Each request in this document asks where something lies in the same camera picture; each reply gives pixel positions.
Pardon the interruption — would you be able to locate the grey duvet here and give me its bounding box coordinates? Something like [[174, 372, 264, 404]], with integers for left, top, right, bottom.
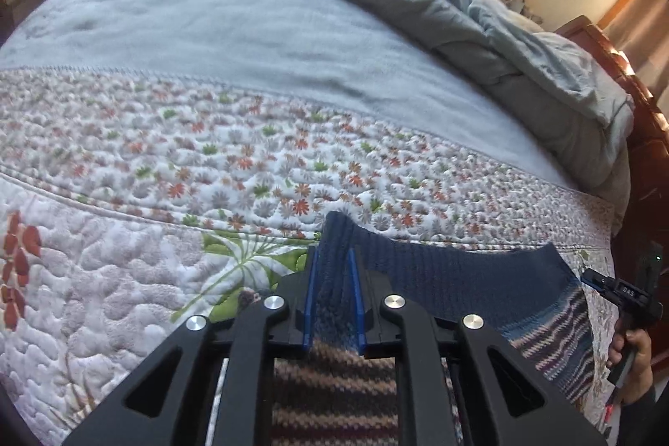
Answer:
[[180, 0, 637, 230]]

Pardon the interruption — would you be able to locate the light blue quilted bed sheet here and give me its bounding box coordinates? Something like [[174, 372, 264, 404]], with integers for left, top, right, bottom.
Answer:
[[0, 0, 582, 192]]

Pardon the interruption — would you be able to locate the person's right forearm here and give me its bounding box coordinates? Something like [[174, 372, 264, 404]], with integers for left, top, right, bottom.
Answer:
[[621, 384, 669, 446]]

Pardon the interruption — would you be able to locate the blue striped knit sweater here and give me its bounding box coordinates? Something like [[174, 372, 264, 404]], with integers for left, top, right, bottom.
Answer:
[[237, 211, 600, 446]]

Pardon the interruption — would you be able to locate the wooden bed headboard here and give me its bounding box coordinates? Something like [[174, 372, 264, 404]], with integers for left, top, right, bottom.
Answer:
[[554, 15, 669, 316]]

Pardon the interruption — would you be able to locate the floral quilted blanket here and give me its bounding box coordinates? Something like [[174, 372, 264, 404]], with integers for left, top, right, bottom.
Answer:
[[0, 67, 618, 446]]

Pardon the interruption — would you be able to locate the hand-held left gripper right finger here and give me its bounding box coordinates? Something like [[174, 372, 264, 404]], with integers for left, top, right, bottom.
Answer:
[[347, 247, 610, 446]]

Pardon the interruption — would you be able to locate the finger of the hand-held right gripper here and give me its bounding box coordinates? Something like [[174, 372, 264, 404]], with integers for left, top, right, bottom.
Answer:
[[580, 268, 624, 303]]

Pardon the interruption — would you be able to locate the person's right hand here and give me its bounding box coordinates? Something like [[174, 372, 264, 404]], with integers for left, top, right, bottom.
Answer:
[[606, 328, 655, 408]]

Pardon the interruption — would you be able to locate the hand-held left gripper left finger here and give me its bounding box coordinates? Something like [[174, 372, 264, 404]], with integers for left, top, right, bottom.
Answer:
[[63, 245, 320, 446]]

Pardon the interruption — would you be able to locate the floral pillow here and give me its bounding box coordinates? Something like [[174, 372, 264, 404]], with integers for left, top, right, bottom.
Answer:
[[493, 0, 543, 25]]

